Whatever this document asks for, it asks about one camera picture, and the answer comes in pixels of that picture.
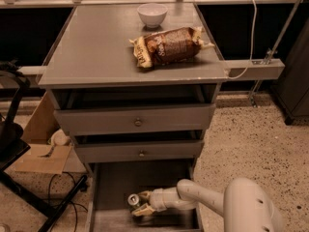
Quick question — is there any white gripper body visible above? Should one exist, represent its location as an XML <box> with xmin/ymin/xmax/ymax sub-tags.
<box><xmin>149</xmin><ymin>188</ymin><xmax>173</xmax><ymax>212</ymax></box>

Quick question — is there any green soda can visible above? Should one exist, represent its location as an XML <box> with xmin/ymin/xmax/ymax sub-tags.
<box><xmin>127</xmin><ymin>193</ymin><xmax>142</xmax><ymax>210</ymax></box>

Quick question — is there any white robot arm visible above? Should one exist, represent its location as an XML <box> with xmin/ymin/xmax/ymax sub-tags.
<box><xmin>127</xmin><ymin>178</ymin><xmax>284</xmax><ymax>232</ymax></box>

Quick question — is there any bottom grey open drawer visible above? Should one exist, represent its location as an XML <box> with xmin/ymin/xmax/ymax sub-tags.
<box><xmin>85</xmin><ymin>159</ymin><xmax>204</xmax><ymax>232</ymax></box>

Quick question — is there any middle grey drawer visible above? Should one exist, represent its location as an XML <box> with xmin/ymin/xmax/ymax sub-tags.
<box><xmin>75</xmin><ymin>140</ymin><xmax>204</xmax><ymax>163</ymax></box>

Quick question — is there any top grey drawer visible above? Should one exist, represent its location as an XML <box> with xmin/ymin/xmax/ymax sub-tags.
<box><xmin>54</xmin><ymin>103</ymin><xmax>215</xmax><ymax>136</ymax></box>

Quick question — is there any grey drawer cabinet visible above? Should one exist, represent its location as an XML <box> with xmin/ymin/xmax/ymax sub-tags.
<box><xmin>37</xmin><ymin>2</ymin><xmax>230</xmax><ymax>232</ymax></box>

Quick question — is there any cardboard box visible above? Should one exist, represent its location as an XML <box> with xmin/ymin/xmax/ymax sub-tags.
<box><xmin>14</xmin><ymin>93</ymin><xmax>72</xmax><ymax>174</ymax></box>

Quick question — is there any brown chip bag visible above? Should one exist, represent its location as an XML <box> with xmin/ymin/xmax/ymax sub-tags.
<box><xmin>129</xmin><ymin>27</ymin><xmax>214</xmax><ymax>69</ymax></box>

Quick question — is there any dark cabinet at right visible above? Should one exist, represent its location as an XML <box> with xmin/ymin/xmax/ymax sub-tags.
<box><xmin>272</xmin><ymin>19</ymin><xmax>309</xmax><ymax>125</ymax></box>

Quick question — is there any black chair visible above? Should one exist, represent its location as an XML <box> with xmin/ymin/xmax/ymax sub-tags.
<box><xmin>0</xmin><ymin>68</ymin><xmax>87</xmax><ymax>232</ymax></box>

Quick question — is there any white ceramic bowl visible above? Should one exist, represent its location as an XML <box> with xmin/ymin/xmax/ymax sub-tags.
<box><xmin>137</xmin><ymin>3</ymin><xmax>168</xmax><ymax>28</ymax></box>

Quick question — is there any metal support rod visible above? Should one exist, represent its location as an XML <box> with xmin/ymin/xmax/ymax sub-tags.
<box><xmin>248</xmin><ymin>0</ymin><xmax>303</xmax><ymax>108</ymax></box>

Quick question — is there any black floor cable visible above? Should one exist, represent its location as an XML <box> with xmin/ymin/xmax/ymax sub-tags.
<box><xmin>47</xmin><ymin>171</ymin><xmax>89</xmax><ymax>232</ymax></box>

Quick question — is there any white hanging cable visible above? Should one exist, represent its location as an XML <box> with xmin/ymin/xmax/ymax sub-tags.
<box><xmin>227</xmin><ymin>0</ymin><xmax>258</xmax><ymax>81</ymax></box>

